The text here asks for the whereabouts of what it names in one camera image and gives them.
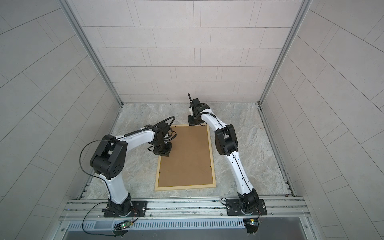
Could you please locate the left green circuit board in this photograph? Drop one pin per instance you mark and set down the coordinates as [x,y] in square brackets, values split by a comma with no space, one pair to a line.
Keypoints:
[123,226]

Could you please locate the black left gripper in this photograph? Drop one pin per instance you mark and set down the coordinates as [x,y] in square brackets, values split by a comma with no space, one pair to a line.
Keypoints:
[166,152]

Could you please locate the aluminium corner post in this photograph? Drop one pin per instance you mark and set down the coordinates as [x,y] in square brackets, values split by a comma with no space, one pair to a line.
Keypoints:
[68,12]
[288,42]

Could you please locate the brown cardboard backing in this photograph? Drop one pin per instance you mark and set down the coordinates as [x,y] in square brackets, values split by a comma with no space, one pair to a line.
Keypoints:
[186,162]

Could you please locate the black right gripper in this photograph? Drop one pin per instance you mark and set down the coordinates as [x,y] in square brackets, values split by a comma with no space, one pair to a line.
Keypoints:
[192,122]

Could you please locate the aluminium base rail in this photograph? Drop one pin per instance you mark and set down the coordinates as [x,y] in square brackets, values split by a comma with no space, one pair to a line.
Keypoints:
[183,214]

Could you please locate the aluminium corner post left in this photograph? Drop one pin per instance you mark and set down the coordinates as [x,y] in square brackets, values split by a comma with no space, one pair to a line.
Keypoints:
[68,12]

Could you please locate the green circuit board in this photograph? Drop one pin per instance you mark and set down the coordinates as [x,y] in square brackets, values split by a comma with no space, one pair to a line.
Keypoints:
[251,225]
[123,226]

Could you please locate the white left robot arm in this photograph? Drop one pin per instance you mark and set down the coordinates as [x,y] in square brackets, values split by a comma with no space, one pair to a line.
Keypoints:
[109,159]

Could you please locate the right green circuit board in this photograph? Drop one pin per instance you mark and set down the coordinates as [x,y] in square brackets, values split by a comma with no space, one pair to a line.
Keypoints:
[251,225]

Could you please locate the light wooden picture frame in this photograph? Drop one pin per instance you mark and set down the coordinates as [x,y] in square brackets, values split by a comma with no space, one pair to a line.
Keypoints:
[157,183]

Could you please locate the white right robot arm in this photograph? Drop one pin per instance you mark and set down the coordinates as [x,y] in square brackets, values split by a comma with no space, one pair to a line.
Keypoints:
[227,145]

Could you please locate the aluminium corner post right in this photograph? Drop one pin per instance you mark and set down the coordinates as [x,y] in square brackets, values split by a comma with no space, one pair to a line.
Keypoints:
[288,42]

